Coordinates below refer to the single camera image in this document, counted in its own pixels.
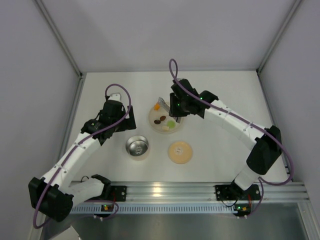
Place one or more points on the steel lunch box bowl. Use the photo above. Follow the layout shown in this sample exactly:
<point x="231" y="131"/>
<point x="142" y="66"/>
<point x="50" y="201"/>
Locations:
<point x="137" y="147"/>

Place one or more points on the green round food piece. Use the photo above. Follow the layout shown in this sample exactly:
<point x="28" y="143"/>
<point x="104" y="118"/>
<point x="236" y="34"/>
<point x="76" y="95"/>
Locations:
<point x="171" y="124"/>

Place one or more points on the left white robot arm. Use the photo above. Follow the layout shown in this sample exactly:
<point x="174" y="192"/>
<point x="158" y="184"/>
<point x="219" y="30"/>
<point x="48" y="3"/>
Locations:
<point x="53" y="194"/>

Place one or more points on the right aluminium frame post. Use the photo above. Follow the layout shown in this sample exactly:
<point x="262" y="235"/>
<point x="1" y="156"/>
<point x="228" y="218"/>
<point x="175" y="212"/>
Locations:
<point x="287" y="19"/>

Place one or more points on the metal serving tongs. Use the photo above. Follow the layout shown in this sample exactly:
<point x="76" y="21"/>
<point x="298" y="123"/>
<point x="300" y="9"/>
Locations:
<point x="166" y="107"/>

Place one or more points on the cream round plate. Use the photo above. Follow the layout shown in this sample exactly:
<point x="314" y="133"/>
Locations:
<point x="156" y="114"/>

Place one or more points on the aluminium mounting rail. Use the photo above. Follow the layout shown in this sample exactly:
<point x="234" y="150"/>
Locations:
<point x="205" y="192"/>

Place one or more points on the left black base bracket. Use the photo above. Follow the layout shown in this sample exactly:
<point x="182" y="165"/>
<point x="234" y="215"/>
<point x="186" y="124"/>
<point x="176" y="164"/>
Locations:
<point x="118" y="193"/>

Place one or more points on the left aluminium frame post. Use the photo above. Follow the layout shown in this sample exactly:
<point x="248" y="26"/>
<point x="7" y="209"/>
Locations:
<point x="40" y="5"/>

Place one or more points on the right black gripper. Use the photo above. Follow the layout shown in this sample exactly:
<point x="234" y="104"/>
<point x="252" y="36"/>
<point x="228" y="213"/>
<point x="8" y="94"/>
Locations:
<point x="175" y="107"/>

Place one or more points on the black base bracket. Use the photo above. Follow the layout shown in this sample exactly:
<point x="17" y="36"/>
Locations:
<point x="118" y="193"/>
<point x="223" y="193"/>

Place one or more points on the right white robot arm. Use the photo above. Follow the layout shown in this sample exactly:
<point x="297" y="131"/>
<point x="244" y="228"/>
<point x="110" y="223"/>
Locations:
<point x="263" y="143"/>

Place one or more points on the aluminium frame post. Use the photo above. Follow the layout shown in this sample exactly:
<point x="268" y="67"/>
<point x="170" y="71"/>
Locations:
<point x="287" y="19"/>
<point x="40" y="5"/>

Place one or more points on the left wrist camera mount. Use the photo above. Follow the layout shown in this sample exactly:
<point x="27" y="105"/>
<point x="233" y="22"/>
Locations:
<point x="114" y="97"/>

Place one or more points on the orange fish-shaped food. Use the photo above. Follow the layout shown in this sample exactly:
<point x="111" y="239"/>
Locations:
<point x="157" y="107"/>

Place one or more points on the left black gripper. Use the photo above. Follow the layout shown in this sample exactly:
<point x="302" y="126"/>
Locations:
<point x="129" y="120"/>

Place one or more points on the beige round lid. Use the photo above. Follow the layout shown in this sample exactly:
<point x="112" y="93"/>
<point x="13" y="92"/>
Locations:
<point x="180" y="152"/>

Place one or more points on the slotted cable duct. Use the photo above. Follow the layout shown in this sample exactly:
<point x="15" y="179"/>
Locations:
<point x="158" y="208"/>

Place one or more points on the right black base bracket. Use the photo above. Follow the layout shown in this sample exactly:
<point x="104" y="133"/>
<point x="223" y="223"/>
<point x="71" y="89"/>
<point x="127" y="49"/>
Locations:
<point x="223" y="193"/>

